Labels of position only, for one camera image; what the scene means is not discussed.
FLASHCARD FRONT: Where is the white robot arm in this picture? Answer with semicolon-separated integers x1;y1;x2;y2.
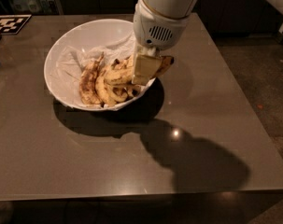
132;0;198;86

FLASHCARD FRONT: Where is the white bowl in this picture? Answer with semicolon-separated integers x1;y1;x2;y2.
43;18;158;112

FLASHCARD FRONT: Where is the curved middle banana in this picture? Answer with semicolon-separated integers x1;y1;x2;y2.
107;85;128;103

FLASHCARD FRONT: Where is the right dark-tipped banana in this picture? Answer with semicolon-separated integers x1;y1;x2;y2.
126;85;141;98

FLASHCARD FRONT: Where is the white paper liner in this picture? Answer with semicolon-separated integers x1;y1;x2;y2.
44;33;155;112

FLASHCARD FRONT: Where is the leftmost brown banana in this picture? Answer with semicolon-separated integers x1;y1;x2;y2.
79;54;104;105

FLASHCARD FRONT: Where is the black white fiducial marker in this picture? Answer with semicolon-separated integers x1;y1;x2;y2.
0;15;31;35

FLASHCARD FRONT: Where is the spotted banana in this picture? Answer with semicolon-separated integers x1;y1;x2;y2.
105;56;175;86

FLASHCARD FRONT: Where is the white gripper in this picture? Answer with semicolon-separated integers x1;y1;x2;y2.
132;0;190;86

